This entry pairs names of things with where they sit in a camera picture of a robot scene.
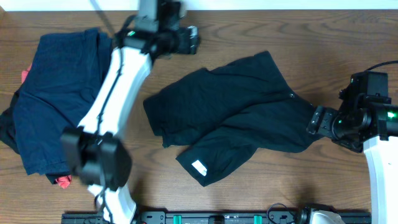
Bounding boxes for black shorts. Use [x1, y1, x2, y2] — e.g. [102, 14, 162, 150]
[143, 51, 319, 186]

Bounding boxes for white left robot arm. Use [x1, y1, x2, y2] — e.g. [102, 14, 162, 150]
[61, 0, 200, 223]

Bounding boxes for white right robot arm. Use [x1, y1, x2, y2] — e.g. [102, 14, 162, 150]
[307, 70, 397, 223]

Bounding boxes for navy blue folded garment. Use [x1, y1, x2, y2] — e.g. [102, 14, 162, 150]
[12, 28, 113, 175]

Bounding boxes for red garment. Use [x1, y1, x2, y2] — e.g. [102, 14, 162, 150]
[21, 64, 72, 189]

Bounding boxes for black garment under pile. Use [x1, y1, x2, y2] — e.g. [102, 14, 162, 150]
[1, 89, 69, 175]

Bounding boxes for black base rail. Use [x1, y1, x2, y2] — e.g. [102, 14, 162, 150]
[61, 203, 373, 224]

